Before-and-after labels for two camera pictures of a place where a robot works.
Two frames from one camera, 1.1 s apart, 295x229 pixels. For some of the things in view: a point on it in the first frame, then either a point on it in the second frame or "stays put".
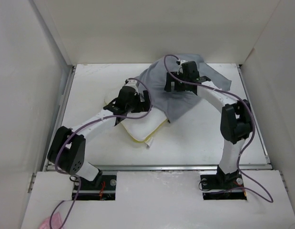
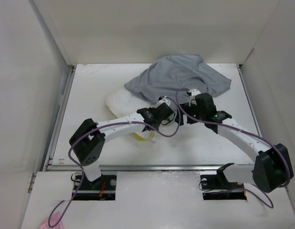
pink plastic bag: (55, 222) stays put
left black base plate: (88, 191) stays put
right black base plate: (228, 186) stays put
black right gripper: (167, 86) -> (186, 106)
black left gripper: (142, 106) -> (151, 109)
